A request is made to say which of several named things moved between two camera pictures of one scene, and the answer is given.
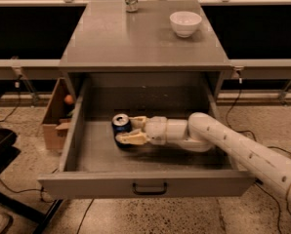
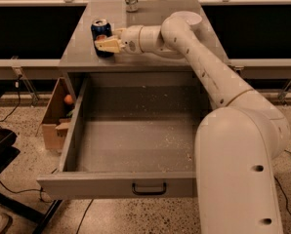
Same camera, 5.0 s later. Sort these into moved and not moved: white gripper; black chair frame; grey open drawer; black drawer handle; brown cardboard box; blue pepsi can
Moved: white gripper; blue pepsi can
Not moved: brown cardboard box; black chair frame; grey open drawer; black drawer handle
